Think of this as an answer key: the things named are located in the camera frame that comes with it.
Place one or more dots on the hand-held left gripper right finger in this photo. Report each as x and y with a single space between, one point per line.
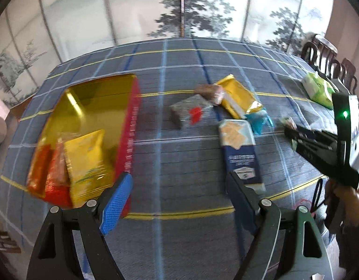
240 198

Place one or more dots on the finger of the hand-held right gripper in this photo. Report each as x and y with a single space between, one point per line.
316 153
310 135

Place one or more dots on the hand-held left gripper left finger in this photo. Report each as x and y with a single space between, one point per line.
118 201

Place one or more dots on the small green white packet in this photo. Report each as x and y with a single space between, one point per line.
286 121

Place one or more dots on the dark blue cracker packet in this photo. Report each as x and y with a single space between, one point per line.
240 151

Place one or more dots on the yellow line-print packet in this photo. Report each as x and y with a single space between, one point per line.
86 166
237 96

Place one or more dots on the teal snack packet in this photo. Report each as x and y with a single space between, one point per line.
258 121

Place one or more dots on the red peanut packet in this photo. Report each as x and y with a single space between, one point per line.
58 191

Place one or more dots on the red tin box gold inside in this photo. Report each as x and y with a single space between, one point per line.
94 108

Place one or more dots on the brown cake red label wrapper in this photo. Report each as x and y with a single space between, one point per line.
186 109

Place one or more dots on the brown cake clear wrapper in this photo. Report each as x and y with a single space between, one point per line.
210 93

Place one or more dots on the person's right hand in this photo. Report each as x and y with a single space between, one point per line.
350 205

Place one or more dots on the green tissue pack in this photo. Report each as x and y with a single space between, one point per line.
318 89

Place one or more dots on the blue plaid tablecloth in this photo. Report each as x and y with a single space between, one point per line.
182 166

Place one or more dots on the dark wooden chair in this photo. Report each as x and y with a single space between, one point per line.
350 70
309 49

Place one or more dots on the painted folding screen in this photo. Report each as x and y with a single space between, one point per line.
138 11

